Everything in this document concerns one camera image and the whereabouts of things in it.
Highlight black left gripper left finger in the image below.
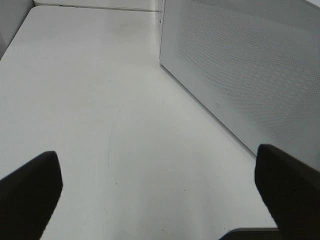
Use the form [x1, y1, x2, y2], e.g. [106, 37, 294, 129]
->
[0, 151, 63, 240]

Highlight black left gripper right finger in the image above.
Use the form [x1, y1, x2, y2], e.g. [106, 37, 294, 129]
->
[254, 144, 320, 240]

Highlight white microwave door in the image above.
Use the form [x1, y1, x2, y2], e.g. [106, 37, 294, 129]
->
[160, 0, 320, 169]

